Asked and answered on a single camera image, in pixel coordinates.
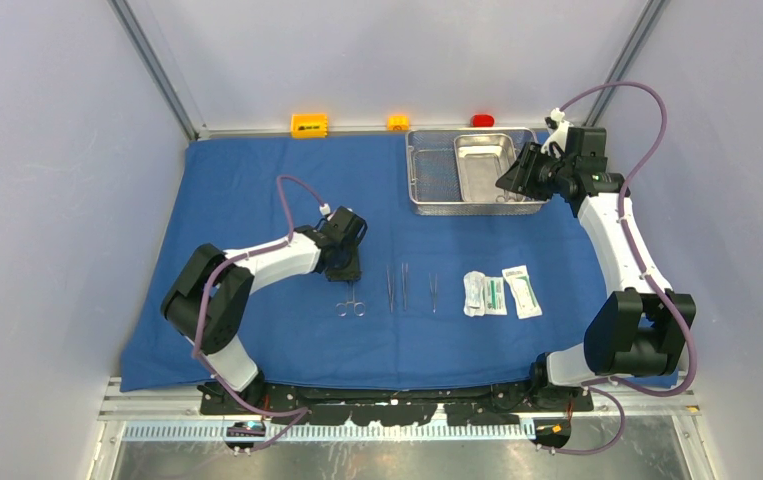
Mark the aluminium frame rail right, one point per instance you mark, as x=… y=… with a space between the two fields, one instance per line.
x=643 y=28

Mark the steel hemostat ring handles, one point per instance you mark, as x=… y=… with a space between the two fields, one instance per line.
x=351 y=305

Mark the white gauze roll packet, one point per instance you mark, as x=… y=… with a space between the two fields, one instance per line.
x=474 y=305

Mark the red toy block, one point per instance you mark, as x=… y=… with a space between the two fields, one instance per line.
x=482 y=121

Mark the small orange toy block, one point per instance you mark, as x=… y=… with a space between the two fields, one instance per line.
x=397 y=122

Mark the yellow toy block large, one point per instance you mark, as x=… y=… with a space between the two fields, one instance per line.
x=309 y=125

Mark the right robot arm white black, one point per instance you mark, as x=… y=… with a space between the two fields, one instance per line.
x=642 y=328

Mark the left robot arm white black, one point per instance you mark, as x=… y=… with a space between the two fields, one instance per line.
x=208 y=299

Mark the green white sterile packet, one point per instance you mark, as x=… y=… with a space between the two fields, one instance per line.
x=494 y=296

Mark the blue surgical wrap cloth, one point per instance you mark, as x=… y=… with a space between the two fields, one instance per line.
x=231 y=195

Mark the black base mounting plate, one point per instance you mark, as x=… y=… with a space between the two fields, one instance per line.
x=492 y=404

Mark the blunt steel tweezers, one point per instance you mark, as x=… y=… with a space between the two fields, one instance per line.
x=404 y=285

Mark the aluminium frame post left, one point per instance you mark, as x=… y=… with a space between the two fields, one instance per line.
x=138 y=37

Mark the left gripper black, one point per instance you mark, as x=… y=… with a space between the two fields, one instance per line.
x=350 y=272

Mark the aluminium front rail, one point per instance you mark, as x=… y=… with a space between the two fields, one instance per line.
x=198 y=414

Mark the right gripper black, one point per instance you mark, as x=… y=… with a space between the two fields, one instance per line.
x=521 y=176

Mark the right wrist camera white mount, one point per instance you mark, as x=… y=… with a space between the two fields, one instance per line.
x=558 y=126

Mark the pointed steel tweezers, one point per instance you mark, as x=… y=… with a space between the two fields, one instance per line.
x=433 y=291

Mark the wire mesh steel tray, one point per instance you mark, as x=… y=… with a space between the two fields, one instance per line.
x=432 y=176

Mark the steel forceps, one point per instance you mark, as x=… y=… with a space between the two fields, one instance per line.
x=391 y=288

